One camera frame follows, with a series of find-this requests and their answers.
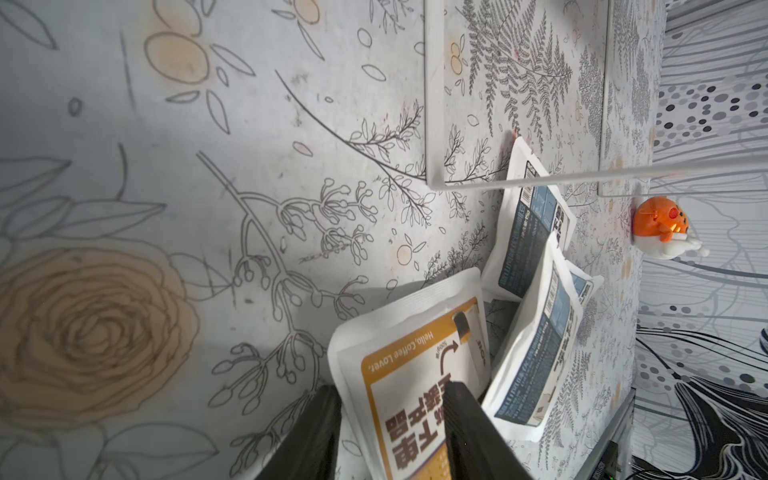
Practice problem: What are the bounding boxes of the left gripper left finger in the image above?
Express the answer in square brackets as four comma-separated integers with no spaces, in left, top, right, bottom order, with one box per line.
[257,385,342,480]

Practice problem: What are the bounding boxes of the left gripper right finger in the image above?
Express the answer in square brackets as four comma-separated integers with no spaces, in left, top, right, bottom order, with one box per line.
[443,381,532,480]

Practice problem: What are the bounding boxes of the blue coffee bag top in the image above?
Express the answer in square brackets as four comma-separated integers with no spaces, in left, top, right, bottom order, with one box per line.
[482,233,583,442]

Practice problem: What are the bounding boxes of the blue coffee bag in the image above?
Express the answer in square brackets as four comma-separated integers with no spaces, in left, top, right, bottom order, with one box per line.
[481,135,578,304]
[566,260,605,307]
[482,233,583,442]

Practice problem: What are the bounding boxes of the blue coffee bag middle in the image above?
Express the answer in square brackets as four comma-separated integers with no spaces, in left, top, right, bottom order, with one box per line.
[566,260,605,307]

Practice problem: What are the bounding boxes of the blue coffee bag back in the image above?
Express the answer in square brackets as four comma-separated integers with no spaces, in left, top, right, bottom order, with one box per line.
[481,135,578,304]

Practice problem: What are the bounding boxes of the white wooden two-tier shelf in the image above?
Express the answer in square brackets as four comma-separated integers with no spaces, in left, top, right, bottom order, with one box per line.
[421,1,767,192]

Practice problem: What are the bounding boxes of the orange white toy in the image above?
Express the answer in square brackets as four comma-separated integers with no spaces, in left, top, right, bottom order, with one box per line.
[632,196,710,260]

